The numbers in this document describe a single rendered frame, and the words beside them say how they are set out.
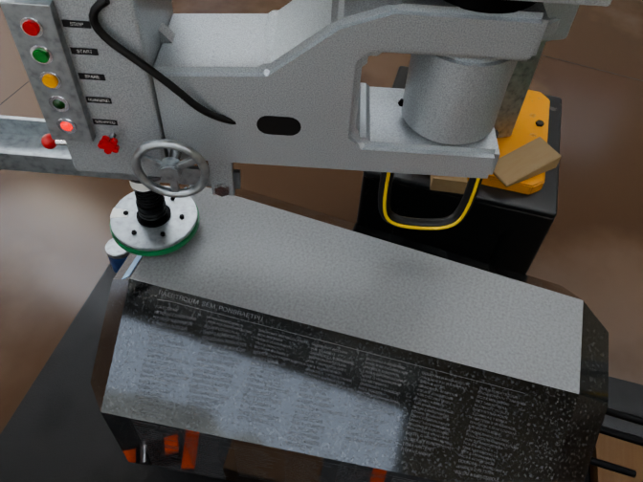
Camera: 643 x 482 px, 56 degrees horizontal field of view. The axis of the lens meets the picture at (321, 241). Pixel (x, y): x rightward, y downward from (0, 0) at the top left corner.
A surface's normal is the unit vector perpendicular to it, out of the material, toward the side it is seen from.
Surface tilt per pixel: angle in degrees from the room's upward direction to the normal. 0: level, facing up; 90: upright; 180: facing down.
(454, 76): 90
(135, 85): 90
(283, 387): 45
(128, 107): 90
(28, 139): 2
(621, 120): 0
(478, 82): 90
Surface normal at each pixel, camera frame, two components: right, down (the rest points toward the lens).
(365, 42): -0.04, 0.77
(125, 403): -0.15, 0.07
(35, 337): 0.04, -0.63
